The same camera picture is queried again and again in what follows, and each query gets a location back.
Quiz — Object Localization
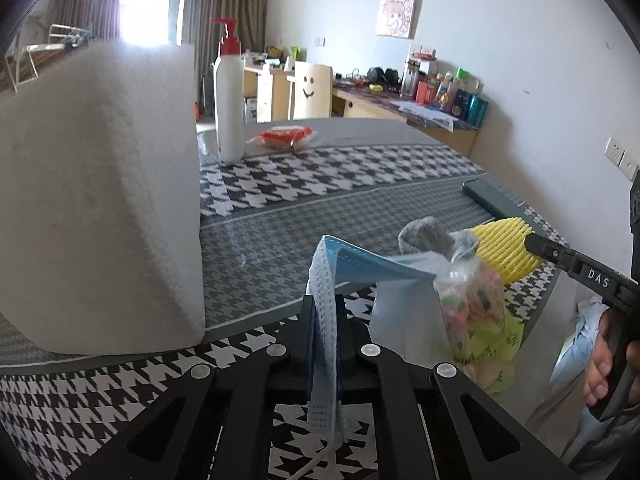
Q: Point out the white styrofoam box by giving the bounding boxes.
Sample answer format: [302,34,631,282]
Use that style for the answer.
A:
[1,41,206,356]

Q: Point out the white papers on desk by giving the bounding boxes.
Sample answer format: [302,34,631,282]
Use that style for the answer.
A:
[390,100,457,132]

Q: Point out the houndstooth table mat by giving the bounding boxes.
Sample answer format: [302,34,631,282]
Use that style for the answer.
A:
[1,119,489,479]

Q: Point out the white red pump lotion bottle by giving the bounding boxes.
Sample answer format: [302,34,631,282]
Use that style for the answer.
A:
[212,18,245,165]

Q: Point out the wooden desk with drawers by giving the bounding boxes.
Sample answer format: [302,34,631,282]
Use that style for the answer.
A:
[243,66,480,156]

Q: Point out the blue surgical face mask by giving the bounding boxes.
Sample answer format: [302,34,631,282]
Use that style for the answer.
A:
[306,235,452,440]

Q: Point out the teal bottles on desk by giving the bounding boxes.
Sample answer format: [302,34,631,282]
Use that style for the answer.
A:
[450,90,488,128]

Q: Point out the metal bunk bed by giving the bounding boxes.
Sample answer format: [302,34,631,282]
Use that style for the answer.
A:
[1,24,93,92]

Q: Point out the red snack packet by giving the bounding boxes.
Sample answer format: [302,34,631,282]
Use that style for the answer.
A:
[246,126,318,152]

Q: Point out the dark green flat case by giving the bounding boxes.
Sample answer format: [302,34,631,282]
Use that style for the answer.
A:
[462,179,523,219]

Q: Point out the person's right hand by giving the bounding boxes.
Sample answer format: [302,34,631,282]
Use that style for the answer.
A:
[582,311,640,406]

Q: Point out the smiley face wooden chair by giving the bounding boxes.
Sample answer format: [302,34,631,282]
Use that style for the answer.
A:
[288,61,333,120]

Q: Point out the pink anime wall picture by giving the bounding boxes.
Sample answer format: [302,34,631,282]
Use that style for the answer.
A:
[375,0,416,39]

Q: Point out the clear bag colourful soft items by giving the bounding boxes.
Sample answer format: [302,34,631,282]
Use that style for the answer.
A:
[398,217,524,394]

